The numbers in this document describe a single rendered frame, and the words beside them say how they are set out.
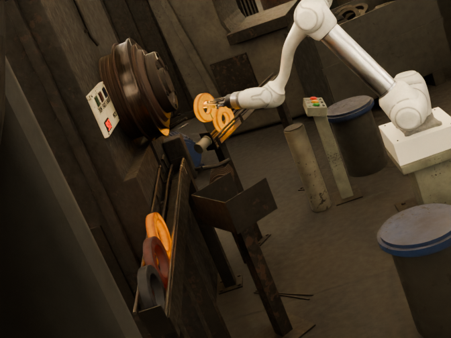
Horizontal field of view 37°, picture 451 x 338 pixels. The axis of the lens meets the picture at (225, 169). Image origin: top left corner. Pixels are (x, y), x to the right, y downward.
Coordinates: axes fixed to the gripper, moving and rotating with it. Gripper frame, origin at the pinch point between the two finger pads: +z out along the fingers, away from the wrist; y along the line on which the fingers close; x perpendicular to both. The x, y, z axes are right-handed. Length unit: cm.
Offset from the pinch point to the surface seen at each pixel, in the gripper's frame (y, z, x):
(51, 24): -96, -27, 71
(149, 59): -50, -23, 41
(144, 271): -141, -77, -5
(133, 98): -69, -24, 30
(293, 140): 29, -28, -37
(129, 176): -93, -31, 5
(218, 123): 3.2, -2.2, -12.4
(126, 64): -63, -22, 44
